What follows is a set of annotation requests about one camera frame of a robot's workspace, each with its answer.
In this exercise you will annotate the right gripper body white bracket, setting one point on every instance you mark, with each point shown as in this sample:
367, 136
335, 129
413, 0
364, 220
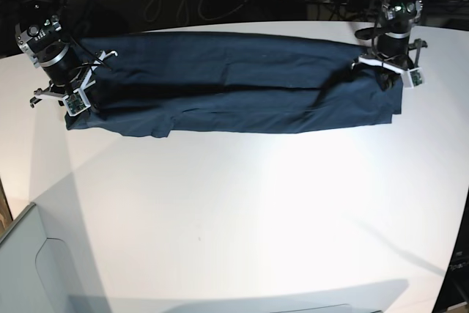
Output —
69, 78

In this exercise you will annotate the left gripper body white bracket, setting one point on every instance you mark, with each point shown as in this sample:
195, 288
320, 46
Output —
394, 52

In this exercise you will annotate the dark blue T-shirt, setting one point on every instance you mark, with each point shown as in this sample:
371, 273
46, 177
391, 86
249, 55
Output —
157, 83

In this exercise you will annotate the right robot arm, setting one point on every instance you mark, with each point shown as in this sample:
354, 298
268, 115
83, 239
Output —
45, 35

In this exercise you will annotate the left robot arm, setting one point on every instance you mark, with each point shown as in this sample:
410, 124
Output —
397, 16

